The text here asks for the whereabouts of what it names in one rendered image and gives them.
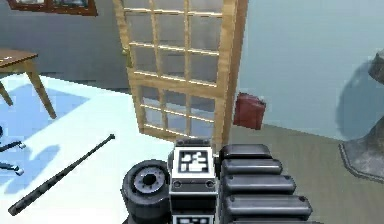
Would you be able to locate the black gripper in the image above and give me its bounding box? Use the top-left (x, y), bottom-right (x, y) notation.
top-left (120, 159), bottom-right (172, 224)

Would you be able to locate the black baseball bat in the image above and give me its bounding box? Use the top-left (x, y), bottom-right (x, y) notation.
top-left (7, 133), bottom-right (116, 217)

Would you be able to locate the wooden glass-paned room door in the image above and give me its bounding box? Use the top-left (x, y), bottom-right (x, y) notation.
top-left (112, 0), bottom-right (249, 153)

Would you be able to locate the red bin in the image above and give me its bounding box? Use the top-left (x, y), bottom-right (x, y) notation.
top-left (232, 92), bottom-right (267, 131)

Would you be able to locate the brown wooden table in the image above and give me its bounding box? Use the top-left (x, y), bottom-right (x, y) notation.
top-left (0, 48), bottom-right (58, 120)

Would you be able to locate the grey stone statue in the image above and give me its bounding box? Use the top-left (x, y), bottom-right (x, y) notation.
top-left (338, 49), bottom-right (384, 184)

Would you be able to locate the brass door handle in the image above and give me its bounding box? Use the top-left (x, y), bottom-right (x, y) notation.
top-left (121, 47), bottom-right (133, 68)

